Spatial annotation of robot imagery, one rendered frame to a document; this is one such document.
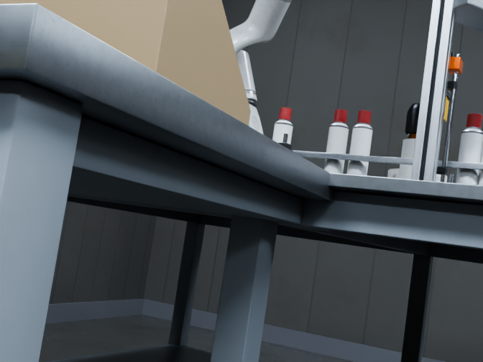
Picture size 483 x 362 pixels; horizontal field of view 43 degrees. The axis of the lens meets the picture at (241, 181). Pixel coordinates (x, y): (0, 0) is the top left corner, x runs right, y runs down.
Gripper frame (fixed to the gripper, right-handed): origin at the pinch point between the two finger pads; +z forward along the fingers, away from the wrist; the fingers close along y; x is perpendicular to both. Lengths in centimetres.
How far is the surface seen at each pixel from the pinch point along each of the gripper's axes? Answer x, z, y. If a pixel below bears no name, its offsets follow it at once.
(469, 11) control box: -65, -13, -14
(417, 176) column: -46, 21, -17
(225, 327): -18, 47, -62
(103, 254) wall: 213, -26, 193
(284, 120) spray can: -11.9, -6.8, -1.4
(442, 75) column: -56, 1, -17
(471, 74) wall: -49, -98, 271
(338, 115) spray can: -27.0, -3.3, -1.5
